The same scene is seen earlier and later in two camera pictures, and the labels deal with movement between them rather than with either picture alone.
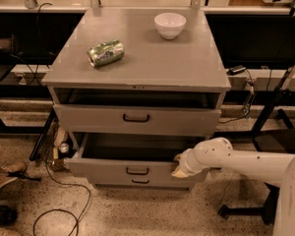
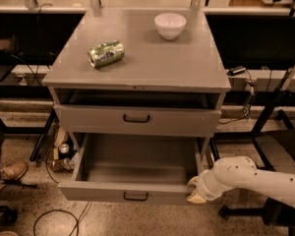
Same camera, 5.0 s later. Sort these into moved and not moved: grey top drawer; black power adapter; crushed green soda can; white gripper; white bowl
Moved: white gripper
Not moved: black power adapter; crushed green soda can; grey top drawer; white bowl
